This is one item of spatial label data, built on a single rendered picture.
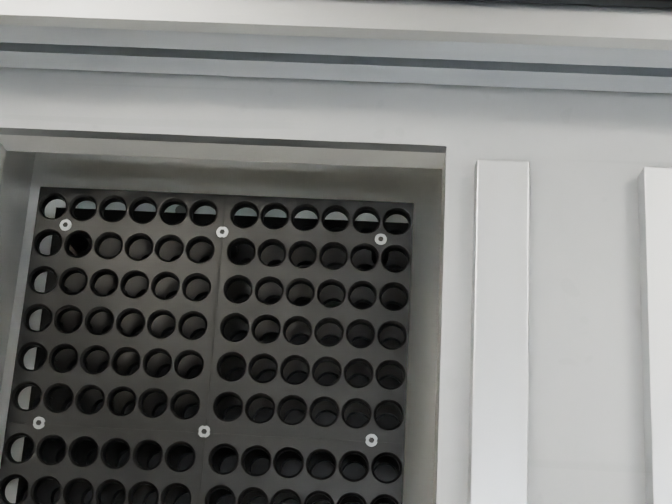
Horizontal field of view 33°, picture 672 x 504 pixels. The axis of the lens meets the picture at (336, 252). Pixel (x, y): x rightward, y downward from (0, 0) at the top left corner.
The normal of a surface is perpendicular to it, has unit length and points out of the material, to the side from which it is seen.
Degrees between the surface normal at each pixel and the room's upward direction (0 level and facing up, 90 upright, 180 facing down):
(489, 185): 0
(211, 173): 0
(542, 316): 0
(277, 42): 90
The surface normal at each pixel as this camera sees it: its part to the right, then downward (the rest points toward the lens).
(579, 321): -0.03, -0.30
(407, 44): -0.06, 0.95
